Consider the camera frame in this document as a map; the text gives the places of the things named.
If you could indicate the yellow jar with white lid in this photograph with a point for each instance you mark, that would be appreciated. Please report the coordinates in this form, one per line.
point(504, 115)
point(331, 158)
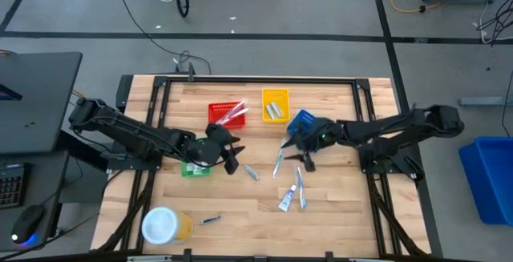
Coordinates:
point(162, 226)

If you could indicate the black computer keyboard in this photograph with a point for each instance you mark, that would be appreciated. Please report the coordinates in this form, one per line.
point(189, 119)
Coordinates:
point(11, 186)

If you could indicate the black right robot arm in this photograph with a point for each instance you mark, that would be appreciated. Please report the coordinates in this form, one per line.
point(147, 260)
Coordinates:
point(401, 131)

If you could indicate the white purple toothpaste tube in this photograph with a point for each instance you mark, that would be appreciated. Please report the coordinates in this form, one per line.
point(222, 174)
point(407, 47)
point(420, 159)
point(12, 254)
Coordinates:
point(286, 200)

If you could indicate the blue plastic basket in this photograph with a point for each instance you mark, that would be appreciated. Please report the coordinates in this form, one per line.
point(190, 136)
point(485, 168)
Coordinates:
point(300, 119)

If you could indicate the grey side desk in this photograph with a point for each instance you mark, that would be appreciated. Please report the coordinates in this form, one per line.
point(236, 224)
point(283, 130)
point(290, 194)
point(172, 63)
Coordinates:
point(36, 101)

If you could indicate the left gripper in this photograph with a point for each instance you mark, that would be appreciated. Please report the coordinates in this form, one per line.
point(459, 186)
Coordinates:
point(204, 151)

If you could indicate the black aluminium table frame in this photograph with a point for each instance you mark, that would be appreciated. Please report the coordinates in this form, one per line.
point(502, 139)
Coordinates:
point(260, 80)

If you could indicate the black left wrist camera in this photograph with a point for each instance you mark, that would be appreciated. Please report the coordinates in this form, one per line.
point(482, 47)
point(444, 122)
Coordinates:
point(216, 130)

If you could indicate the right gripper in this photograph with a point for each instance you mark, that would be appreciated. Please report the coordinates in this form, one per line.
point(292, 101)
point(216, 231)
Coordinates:
point(322, 135)

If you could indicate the large blue plastic bin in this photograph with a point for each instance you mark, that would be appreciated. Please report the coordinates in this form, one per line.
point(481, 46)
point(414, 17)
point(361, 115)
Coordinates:
point(491, 178)

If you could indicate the teal toothbrush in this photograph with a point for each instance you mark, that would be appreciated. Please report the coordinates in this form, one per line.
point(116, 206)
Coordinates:
point(278, 164)

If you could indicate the grey floor foot bar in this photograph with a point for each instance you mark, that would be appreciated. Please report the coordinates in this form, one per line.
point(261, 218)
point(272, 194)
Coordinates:
point(485, 101)

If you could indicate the yellow plastic basket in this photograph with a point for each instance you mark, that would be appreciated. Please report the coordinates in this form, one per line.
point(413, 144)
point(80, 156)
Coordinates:
point(276, 95)

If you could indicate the small white green toothpaste tube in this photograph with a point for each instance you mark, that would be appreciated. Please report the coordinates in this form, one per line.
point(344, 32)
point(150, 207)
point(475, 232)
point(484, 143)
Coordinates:
point(191, 168)

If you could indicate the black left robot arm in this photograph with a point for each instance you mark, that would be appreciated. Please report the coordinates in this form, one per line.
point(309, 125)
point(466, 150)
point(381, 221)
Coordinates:
point(132, 131)

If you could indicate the wrapped light blue toothbrush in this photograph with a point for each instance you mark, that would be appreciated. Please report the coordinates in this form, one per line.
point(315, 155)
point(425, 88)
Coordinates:
point(300, 188)

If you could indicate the green plastic basket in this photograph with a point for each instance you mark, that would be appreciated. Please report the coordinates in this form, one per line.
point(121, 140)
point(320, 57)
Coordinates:
point(185, 173)

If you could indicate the small silver foil packet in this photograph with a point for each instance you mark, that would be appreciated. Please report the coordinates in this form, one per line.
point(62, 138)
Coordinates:
point(277, 110)
point(270, 112)
point(251, 172)

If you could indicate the red plastic basket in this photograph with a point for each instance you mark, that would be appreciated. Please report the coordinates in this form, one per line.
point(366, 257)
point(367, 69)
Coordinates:
point(216, 111)

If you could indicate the black computer mouse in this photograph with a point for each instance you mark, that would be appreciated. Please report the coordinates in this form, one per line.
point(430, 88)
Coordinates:
point(27, 222)

